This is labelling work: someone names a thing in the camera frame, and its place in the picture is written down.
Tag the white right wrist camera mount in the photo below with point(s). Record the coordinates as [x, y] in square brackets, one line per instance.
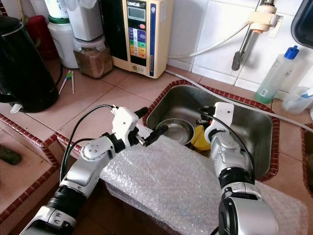
[222, 115]

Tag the clear bottle with blue cap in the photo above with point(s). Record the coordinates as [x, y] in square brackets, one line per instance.
[276, 78]

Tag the red plastic cup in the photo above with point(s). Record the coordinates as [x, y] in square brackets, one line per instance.
[39, 32]

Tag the white printed plastic bottle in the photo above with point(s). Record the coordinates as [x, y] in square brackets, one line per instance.
[57, 7]

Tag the grey plastic container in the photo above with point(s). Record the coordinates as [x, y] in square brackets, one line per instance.
[85, 19]

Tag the dark green oblong object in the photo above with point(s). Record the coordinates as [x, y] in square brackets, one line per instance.
[10, 154]

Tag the steel sink basin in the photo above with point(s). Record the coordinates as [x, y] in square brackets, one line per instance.
[308, 161]
[176, 105]

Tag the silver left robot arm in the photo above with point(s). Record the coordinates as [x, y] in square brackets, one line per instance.
[88, 166]

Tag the clear plastic cup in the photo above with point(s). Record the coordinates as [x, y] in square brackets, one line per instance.
[296, 103]

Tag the clear bubble wrap sheet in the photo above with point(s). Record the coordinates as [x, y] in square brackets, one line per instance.
[171, 191]

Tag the jar of brown powder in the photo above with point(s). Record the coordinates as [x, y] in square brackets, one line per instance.
[93, 61]

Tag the green and white tongs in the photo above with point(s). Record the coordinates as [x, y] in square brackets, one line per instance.
[67, 75]

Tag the white jar with green lid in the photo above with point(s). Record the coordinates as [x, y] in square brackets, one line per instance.
[62, 46]

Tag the steel faucet with beige filter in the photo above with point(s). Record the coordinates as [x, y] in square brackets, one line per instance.
[266, 18]

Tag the dark blue tray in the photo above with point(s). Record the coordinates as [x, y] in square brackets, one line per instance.
[304, 27]

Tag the black electric kettle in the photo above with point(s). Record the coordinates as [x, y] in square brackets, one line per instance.
[27, 68]

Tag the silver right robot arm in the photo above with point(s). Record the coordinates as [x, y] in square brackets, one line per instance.
[232, 156]

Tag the beige water ionizer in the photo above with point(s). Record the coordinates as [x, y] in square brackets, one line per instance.
[139, 39]

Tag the steel bowl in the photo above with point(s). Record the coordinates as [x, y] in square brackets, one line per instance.
[176, 129]

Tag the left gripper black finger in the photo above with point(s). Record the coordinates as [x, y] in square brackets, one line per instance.
[156, 135]
[142, 112]

